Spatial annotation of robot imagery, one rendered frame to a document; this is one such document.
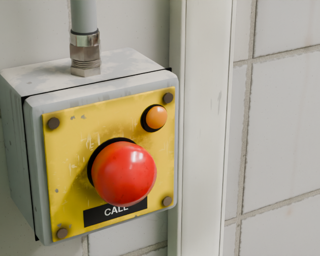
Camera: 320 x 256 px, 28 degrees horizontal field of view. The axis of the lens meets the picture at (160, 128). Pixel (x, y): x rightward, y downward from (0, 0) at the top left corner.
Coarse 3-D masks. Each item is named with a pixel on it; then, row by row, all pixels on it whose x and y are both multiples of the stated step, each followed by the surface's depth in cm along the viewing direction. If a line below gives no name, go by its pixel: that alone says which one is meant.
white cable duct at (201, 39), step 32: (192, 0) 45; (224, 0) 46; (192, 32) 46; (224, 32) 47; (192, 64) 47; (224, 64) 48; (192, 96) 48; (224, 96) 50; (192, 128) 49; (224, 128) 51; (192, 160) 50; (224, 160) 52; (192, 192) 52; (224, 192) 54; (192, 224) 53
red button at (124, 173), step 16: (112, 144) 39; (128, 144) 38; (96, 160) 38; (112, 160) 37; (128, 160) 37; (144, 160) 38; (96, 176) 38; (112, 176) 37; (128, 176) 37; (144, 176) 38; (112, 192) 38; (128, 192) 38; (144, 192) 39
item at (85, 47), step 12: (72, 0) 38; (84, 0) 38; (72, 12) 39; (84, 12) 38; (96, 12) 39; (72, 24) 39; (84, 24) 39; (96, 24) 39; (72, 36) 39; (84, 36) 39; (96, 36) 39; (72, 48) 39; (84, 48) 39; (96, 48) 39; (72, 60) 40; (84, 60) 39; (96, 60) 40; (72, 72) 40; (84, 72) 40; (96, 72) 40
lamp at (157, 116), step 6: (156, 108) 39; (162, 108) 39; (150, 114) 39; (156, 114) 39; (162, 114) 39; (150, 120) 39; (156, 120) 39; (162, 120) 39; (150, 126) 40; (156, 126) 40
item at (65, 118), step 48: (0, 96) 41; (48, 96) 37; (96, 96) 38; (144, 96) 39; (48, 144) 37; (96, 144) 39; (144, 144) 40; (48, 192) 38; (96, 192) 40; (48, 240) 40
